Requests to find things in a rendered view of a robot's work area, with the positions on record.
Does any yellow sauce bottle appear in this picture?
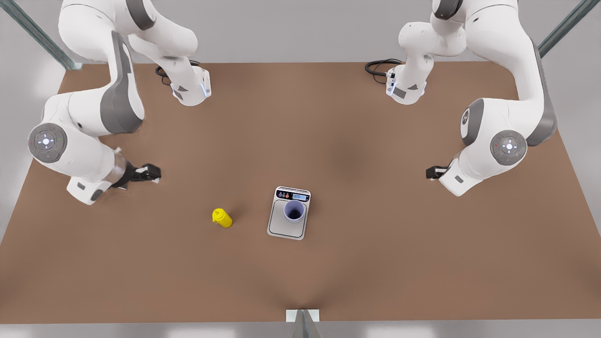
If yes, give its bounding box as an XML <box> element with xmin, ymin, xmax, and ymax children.
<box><xmin>212</xmin><ymin>208</ymin><xmax>233</xmax><ymax>229</ymax></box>

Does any lavender cup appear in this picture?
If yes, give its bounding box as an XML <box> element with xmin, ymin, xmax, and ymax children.
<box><xmin>283</xmin><ymin>200</ymin><xmax>307</xmax><ymax>223</ymax></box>

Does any silver kitchen scale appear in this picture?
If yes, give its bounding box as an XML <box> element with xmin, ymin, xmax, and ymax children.
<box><xmin>267</xmin><ymin>186</ymin><xmax>312</xmax><ymax>241</ymax></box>

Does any black cable loop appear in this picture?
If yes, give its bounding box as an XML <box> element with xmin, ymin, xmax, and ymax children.
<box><xmin>365</xmin><ymin>59</ymin><xmax>404</xmax><ymax>85</ymax></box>
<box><xmin>155</xmin><ymin>60</ymin><xmax>201</xmax><ymax>87</ymax></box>

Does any silver frame post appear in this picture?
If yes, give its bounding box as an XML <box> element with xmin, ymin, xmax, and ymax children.
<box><xmin>286</xmin><ymin>309</ymin><xmax>322</xmax><ymax>338</ymax></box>
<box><xmin>0</xmin><ymin>0</ymin><xmax>83</xmax><ymax>71</ymax></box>
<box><xmin>538</xmin><ymin>0</ymin><xmax>601</xmax><ymax>58</ymax></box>

